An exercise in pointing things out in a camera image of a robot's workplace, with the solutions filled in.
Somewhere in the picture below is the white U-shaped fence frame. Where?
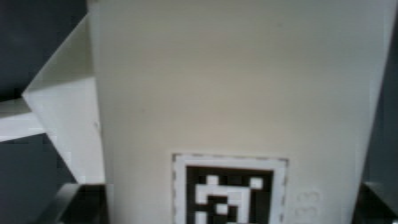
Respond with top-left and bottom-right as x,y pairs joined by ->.
0,98 -> 47,142

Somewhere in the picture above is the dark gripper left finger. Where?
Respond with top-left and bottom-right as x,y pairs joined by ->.
32,182 -> 112,224

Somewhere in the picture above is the white cabinet body box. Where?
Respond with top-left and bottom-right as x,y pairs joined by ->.
24,18 -> 105,184

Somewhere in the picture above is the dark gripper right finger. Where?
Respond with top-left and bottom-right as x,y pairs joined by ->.
352,184 -> 398,224

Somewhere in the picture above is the white cabinet top block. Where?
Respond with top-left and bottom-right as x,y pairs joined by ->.
89,0 -> 398,224

